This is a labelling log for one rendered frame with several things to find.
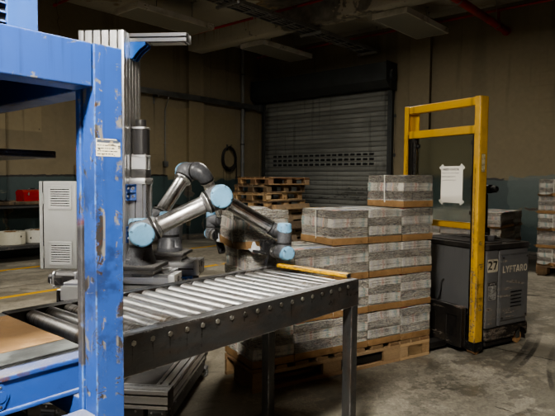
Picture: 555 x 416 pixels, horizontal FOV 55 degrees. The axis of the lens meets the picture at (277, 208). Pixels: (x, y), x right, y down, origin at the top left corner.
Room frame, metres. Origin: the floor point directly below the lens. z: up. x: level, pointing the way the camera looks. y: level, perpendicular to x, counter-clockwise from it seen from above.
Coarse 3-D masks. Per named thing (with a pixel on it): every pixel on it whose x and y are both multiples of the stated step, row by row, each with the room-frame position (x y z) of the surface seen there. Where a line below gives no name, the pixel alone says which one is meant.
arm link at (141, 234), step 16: (208, 192) 2.61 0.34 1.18; (224, 192) 2.61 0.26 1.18; (176, 208) 2.59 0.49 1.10; (192, 208) 2.58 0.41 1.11; (208, 208) 2.60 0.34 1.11; (224, 208) 2.62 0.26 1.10; (144, 224) 2.49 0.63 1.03; (160, 224) 2.54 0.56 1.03; (176, 224) 2.57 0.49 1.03; (144, 240) 2.50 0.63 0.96
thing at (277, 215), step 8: (272, 216) 3.10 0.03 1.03; (280, 216) 3.13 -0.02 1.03; (288, 216) 3.15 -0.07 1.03; (240, 224) 3.08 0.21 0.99; (248, 224) 3.03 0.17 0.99; (240, 232) 3.07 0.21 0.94; (248, 232) 3.02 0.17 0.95; (256, 232) 3.05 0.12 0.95; (264, 232) 3.08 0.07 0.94; (240, 240) 3.08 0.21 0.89; (248, 240) 3.02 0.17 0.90; (256, 240) 3.04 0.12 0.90
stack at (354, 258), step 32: (256, 256) 3.05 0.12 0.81; (320, 256) 3.29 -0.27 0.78; (352, 256) 3.42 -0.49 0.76; (384, 256) 3.56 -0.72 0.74; (384, 288) 3.56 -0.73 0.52; (320, 320) 3.29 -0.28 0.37; (384, 320) 3.55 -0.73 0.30; (256, 352) 3.06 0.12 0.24; (288, 352) 3.17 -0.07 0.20; (384, 352) 3.56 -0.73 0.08; (256, 384) 3.05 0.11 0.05; (288, 384) 3.16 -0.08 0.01
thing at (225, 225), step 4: (264, 208) 3.36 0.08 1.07; (224, 212) 3.30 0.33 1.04; (228, 212) 3.24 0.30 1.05; (224, 216) 3.29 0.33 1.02; (228, 216) 3.25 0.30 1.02; (224, 220) 3.30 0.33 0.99; (228, 220) 3.24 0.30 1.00; (224, 224) 3.30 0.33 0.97; (228, 224) 3.24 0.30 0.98; (224, 228) 3.28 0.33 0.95; (228, 228) 3.23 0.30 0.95; (224, 232) 3.28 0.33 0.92; (228, 232) 3.23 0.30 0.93; (224, 236) 3.29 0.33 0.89; (228, 236) 3.23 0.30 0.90
